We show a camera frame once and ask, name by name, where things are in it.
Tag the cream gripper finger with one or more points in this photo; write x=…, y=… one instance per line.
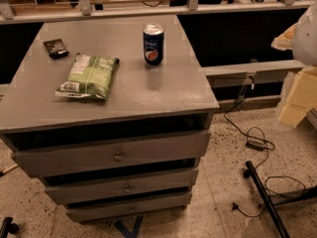
x=301, y=98
x=285, y=40

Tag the blue pepsi can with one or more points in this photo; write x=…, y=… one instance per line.
x=153, y=36

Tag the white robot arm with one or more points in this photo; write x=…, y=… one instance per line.
x=301, y=38

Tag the black stand leg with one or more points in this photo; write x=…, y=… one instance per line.
x=272, y=201

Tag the bottom grey drawer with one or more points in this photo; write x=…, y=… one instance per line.
x=129, y=207

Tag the grey drawer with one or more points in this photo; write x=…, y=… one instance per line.
x=129, y=207
x=115, y=187
x=88, y=157

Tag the grey drawer cabinet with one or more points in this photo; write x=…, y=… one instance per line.
x=144, y=100

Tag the green chip bag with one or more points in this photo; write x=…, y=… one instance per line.
x=89, y=77

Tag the blue floor tape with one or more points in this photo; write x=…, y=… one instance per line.
x=134, y=231

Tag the small black snack packet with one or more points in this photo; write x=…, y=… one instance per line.
x=56, y=49

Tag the middle grey drawer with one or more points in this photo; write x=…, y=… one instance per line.
x=115, y=187

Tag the top grey drawer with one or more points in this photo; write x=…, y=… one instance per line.
x=88, y=157

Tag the grey metal railing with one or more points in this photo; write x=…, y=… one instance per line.
x=31, y=11

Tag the black caster wheel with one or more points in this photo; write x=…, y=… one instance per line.
x=8, y=227

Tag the grey wall ledge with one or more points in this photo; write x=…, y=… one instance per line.
x=262, y=72

